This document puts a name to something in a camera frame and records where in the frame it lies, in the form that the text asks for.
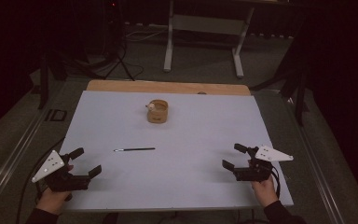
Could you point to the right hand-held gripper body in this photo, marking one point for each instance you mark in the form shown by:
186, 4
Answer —
256, 170

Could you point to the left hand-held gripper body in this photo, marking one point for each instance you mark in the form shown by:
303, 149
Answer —
51, 164

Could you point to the black pen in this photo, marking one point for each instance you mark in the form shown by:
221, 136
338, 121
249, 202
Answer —
134, 149

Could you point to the round wooden pen holder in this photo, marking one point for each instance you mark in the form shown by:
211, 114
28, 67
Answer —
157, 112

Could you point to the person's right hand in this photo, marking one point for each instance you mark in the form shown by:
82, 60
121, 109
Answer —
264, 193

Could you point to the person's left hand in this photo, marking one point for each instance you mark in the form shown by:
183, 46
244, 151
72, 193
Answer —
52, 200

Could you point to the black floor plate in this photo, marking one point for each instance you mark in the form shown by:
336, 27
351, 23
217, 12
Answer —
56, 115

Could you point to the black metal stand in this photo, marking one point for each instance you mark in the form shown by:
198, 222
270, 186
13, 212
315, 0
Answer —
44, 84
299, 96

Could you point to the black tripod stand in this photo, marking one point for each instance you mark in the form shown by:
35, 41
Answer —
115, 46

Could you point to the white metal stand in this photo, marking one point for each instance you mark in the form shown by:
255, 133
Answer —
205, 25

